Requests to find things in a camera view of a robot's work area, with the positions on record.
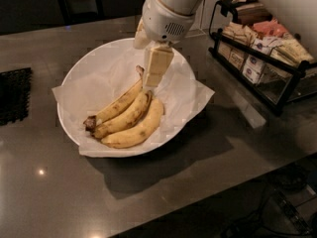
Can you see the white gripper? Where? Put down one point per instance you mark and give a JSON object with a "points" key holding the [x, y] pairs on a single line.
{"points": [[162, 23]]}

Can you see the yellow banana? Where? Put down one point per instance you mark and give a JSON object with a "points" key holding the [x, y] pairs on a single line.
{"points": [[140, 132], [116, 107], [127, 119]]}

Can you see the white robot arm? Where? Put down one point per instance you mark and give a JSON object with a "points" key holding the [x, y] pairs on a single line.
{"points": [[298, 16]]}

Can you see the white bowl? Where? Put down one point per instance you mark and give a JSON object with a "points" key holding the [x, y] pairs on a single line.
{"points": [[99, 63]]}

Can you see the clear acrylic stand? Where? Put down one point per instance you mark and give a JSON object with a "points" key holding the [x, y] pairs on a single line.
{"points": [[196, 27]]}

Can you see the white paper liner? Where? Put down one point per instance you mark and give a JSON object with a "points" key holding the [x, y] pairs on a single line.
{"points": [[178, 93]]}

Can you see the white creamer packets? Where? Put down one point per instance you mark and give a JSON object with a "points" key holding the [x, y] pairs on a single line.
{"points": [[254, 67]]}

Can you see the brown napkin stack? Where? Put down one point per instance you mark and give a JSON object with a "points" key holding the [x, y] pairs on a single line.
{"points": [[248, 12]]}

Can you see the pink sugar packets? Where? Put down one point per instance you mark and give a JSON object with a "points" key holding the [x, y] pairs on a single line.
{"points": [[270, 28]]}

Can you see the black rubber grid mat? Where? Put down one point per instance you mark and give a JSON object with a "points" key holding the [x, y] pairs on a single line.
{"points": [[15, 88]]}

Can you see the black wire condiment rack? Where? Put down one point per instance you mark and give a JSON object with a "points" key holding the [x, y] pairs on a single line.
{"points": [[289, 72]]}

